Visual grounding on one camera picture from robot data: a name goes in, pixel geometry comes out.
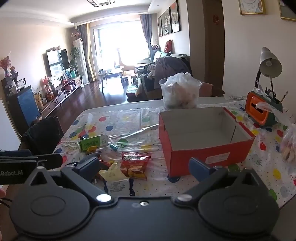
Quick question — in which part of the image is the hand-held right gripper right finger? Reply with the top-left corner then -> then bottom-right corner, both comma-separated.
174,157 -> 264,206

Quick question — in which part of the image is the white standing air conditioner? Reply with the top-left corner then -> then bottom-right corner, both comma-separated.
72,38 -> 90,85

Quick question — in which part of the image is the sofa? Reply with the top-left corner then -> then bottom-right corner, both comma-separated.
135,51 -> 193,103

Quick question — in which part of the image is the white plastic bag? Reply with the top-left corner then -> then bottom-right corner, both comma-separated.
165,72 -> 201,93

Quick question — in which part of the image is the pale yellow labelled snack packet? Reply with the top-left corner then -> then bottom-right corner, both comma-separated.
99,162 -> 130,196

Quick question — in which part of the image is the grey desk lamp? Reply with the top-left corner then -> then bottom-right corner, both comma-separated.
254,47 -> 283,93

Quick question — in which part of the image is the black pen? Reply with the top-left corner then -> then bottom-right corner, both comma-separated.
269,77 -> 276,98

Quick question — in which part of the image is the green snack packet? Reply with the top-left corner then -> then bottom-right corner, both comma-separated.
79,135 -> 109,152

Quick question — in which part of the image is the coffee table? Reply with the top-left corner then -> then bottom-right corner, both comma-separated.
98,66 -> 124,88

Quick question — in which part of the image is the ceiling lamp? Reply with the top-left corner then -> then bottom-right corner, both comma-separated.
87,0 -> 115,7

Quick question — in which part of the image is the grey curtain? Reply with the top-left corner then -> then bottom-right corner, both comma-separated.
139,13 -> 154,61
77,23 -> 97,83

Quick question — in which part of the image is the orange green pen holder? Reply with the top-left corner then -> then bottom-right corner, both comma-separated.
245,91 -> 284,128

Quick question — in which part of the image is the grey clothes pile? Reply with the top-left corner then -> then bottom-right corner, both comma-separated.
139,56 -> 193,81

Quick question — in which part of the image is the spotted tablecloth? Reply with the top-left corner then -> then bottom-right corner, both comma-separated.
52,100 -> 296,209

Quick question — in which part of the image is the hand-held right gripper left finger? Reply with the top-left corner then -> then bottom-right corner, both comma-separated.
24,157 -> 114,205

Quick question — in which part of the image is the television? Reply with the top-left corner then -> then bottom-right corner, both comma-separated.
43,49 -> 70,77

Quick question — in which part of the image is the blue fronted dark cabinet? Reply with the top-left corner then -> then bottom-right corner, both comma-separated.
1,85 -> 41,131

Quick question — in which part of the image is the wooden TV cabinet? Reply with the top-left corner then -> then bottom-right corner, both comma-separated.
39,75 -> 83,118

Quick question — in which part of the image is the red snack packet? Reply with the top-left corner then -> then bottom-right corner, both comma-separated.
120,152 -> 152,181

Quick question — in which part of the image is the green potted plant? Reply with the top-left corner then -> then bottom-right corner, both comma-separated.
69,46 -> 82,75

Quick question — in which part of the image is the clear plastic bag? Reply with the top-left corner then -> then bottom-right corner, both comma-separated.
256,102 -> 296,162

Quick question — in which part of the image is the pink flower bunch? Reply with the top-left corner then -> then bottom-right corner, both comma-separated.
70,29 -> 83,40

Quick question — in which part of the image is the black chair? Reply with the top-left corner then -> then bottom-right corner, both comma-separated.
20,116 -> 64,156

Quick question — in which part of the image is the pink cloth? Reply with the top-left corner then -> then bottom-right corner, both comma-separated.
199,82 -> 214,97

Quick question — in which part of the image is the gold framed picture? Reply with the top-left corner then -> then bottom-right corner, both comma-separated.
277,0 -> 296,22
238,0 -> 266,16

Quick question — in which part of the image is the vase of pink flowers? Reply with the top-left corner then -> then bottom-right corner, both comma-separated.
0,56 -> 12,77

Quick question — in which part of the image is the black coffee machine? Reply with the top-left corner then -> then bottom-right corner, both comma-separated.
2,74 -> 27,94

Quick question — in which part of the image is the red cardboard box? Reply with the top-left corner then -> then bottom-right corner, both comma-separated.
159,107 -> 256,178

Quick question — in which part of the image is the small stool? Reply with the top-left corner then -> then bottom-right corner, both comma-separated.
121,74 -> 137,85

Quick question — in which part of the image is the brown dining chair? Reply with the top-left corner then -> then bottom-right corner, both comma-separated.
199,82 -> 225,97

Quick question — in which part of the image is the clear plastic film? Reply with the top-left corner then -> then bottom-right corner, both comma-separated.
60,109 -> 162,160

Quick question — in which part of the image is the white cabinet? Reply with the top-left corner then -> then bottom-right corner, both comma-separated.
0,97 -> 21,151

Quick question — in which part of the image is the clear plastic tub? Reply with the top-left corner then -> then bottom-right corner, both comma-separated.
159,76 -> 202,110

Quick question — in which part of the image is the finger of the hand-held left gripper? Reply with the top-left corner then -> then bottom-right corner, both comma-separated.
37,153 -> 63,168

